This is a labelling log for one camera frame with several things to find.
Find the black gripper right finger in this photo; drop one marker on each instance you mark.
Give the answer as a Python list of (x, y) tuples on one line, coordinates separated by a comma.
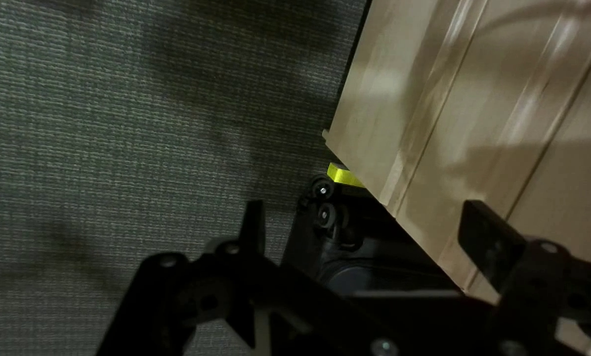
[(494, 243)]

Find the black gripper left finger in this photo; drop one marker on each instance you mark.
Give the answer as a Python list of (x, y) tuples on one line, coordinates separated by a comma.
[(256, 229)]

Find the yellow green packet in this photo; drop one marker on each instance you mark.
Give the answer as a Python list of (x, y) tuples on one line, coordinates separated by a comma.
[(343, 174)]

